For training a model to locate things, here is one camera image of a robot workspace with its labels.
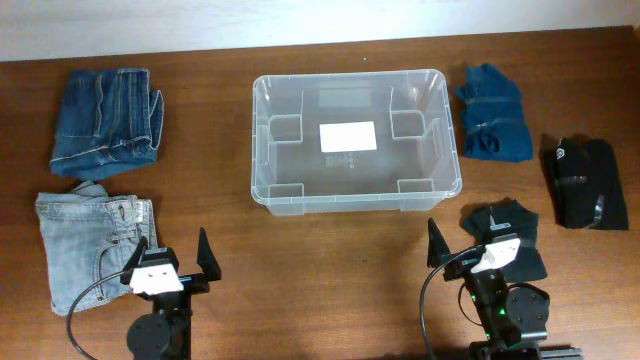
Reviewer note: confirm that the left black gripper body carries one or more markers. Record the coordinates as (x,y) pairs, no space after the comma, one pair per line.
(179,304)

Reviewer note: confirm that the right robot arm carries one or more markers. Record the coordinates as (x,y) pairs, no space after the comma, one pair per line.
(513,316)

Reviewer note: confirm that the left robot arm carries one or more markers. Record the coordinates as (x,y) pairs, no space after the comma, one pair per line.
(164,333)

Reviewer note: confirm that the small black garment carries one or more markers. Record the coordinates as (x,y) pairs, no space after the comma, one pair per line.
(508,216)

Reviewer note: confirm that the dark blue folded jeans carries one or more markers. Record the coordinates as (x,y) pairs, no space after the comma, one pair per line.
(109,122)

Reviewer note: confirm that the light blue jeans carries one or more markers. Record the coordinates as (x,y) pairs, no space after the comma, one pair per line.
(89,235)

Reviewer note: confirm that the white label in container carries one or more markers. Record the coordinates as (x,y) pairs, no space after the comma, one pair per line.
(347,137)

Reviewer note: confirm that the black garment with logo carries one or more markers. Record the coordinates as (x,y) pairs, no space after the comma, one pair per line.
(585,185)

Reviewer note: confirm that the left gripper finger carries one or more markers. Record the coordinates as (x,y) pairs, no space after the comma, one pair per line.
(206,259)
(133,261)

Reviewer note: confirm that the clear plastic storage container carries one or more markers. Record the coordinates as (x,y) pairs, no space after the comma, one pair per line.
(415,165)

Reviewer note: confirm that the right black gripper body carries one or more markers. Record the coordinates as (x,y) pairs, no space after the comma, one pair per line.
(461,268)

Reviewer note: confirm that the dark blue garment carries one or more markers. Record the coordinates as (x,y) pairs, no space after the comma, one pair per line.
(493,119)

